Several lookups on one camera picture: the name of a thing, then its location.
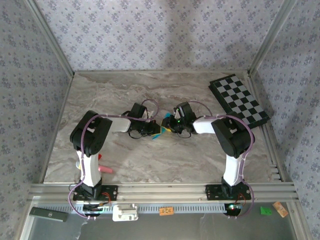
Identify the cyan cloth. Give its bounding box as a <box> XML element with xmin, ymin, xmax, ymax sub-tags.
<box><xmin>151</xmin><ymin>112</ymin><xmax>173</xmax><ymax>140</ymax></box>

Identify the pink marker with yellow cap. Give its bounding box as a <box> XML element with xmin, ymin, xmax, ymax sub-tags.
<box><xmin>75</xmin><ymin>161</ymin><xmax>114</xmax><ymax>175</ymax></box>

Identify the black grey folding chessboard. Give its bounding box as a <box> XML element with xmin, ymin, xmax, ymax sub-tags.
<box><xmin>208</xmin><ymin>73</ymin><xmax>271</xmax><ymax>130</ymax></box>

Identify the black flat remote device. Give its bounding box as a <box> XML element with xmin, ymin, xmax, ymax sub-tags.
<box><xmin>29</xmin><ymin>206</ymin><xmax>69</xmax><ymax>223</ymax></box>

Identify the tan small tag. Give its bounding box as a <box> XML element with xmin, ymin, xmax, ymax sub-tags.
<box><xmin>272</xmin><ymin>201</ymin><xmax>289</xmax><ymax>218</ymax></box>

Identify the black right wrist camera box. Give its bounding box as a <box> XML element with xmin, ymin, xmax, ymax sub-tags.
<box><xmin>173</xmin><ymin>101</ymin><xmax>198</xmax><ymax>124</ymax></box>

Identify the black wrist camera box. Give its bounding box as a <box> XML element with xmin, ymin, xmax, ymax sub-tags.
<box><xmin>129</xmin><ymin>102</ymin><xmax>148</xmax><ymax>119</ymax></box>
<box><xmin>173</xmin><ymin>101</ymin><xmax>198</xmax><ymax>124</ymax></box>

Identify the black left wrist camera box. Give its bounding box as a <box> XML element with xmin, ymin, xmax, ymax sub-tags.
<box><xmin>129</xmin><ymin>102</ymin><xmax>148</xmax><ymax>119</ymax></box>

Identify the aluminium mounting rail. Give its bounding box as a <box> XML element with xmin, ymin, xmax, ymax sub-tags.
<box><xmin>27</xmin><ymin>182</ymin><xmax>300</xmax><ymax>203</ymax></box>

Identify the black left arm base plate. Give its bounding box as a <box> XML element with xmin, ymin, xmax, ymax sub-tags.
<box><xmin>72</xmin><ymin>184</ymin><xmax>119</xmax><ymax>202</ymax></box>

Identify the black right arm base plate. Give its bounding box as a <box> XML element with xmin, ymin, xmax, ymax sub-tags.
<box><xmin>205</xmin><ymin>184</ymin><xmax>252</xmax><ymax>202</ymax></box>

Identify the grey slotted cable duct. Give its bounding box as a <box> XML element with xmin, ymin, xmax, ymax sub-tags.
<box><xmin>37</xmin><ymin>202</ymin><xmax>242</xmax><ymax>215</ymax></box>

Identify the white plastic bracket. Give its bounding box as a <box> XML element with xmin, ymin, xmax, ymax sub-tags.
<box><xmin>112</xmin><ymin>203</ymin><xmax>139</xmax><ymax>222</ymax></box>

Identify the aluminium table side rail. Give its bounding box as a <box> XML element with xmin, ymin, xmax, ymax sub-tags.
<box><xmin>247</xmin><ymin>71</ymin><xmax>285</xmax><ymax>182</ymax></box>

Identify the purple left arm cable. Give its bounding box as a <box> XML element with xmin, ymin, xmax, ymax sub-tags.
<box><xmin>68</xmin><ymin>99</ymin><xmax>161</xmax><ymax>221</ymax></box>

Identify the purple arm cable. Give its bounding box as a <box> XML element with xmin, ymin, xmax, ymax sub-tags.
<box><xmin>189</xmin><ymin>100</ymin><xmax>256</xmax><ymax>221</ymax></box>
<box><xmin>68</xmin><ymin>99</ymin><xmax>161</xmax><ymax>221</ymax></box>

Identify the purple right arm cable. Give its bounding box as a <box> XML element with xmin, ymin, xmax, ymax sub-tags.
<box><xmin>189</xmin><ymin>100</ymin><xmax>256</xmax><ymax>221</ymax></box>

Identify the aluminium frame post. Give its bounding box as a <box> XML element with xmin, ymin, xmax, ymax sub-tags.
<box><xmin>23</xmin><ymin>0</ymin><xmax>75</xmax><ymax>76</ymax></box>
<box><xmin>248</xmin><ymin>0</ymin><xmax>298</xmax><ymax>76</ymax></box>

